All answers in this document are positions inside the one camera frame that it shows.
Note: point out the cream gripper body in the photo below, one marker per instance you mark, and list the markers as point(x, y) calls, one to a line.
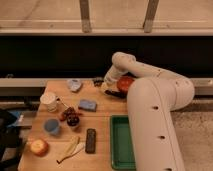
point(105, 86)

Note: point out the black dish brush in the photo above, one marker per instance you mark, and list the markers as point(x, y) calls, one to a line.
point(97, 81)

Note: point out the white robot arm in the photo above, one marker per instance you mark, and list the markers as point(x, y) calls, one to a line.
point(151, 98)

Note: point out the red bowl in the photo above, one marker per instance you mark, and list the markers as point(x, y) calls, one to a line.
point(124, 83)

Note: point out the blue sponge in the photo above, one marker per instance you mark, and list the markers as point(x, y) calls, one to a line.
point(87, 105)

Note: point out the light blue crumpled cloth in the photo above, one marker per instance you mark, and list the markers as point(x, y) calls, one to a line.
point(74, 84)

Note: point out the dark grapes bunch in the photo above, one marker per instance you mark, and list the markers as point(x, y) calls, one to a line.
point(71, 116)

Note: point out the white cup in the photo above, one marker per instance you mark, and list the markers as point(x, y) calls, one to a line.
point(49, 99)

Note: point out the black remote control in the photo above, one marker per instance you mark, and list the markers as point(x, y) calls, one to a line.
point(90, 141)

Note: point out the yellow banana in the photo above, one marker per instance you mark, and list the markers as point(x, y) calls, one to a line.
point(69, 149)

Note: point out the white plastic knife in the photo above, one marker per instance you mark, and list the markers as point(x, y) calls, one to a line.
point(78, 148)

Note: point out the blue cup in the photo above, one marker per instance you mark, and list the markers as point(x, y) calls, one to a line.
point(52, 127)

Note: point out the green plastic tray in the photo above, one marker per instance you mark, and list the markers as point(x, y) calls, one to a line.
point(121, 150)

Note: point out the red apple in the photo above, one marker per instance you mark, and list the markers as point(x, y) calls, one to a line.
point(39, 147)

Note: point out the black chair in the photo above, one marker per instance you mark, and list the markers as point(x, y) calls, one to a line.
point(9, 138)

